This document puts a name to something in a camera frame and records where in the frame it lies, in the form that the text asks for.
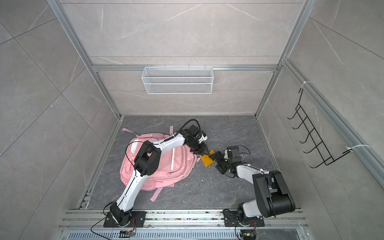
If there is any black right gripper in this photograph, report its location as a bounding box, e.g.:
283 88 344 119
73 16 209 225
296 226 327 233
209 151 233 174

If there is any pink student backpack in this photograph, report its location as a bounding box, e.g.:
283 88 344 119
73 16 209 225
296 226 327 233
120 133 200 202

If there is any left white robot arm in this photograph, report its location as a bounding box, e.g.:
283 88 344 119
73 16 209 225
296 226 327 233
107 125 208 227

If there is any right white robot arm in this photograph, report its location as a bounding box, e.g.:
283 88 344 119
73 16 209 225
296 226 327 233
208 146 296 225

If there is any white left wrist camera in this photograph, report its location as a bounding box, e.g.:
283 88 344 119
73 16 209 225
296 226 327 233
196 131 208 144

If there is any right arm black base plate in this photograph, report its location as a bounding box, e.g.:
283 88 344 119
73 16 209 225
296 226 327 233
223 209 265 227

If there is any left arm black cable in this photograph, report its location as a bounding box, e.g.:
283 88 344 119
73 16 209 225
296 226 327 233
89 118 202 240

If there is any white wire mesh basket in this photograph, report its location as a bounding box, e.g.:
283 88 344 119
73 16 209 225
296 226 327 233
142 67 214 95

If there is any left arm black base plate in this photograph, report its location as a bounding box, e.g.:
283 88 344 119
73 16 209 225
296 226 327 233
103 211 147 228

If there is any black wire hook rack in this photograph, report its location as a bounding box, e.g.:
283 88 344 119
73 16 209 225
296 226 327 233
287 89 353 169

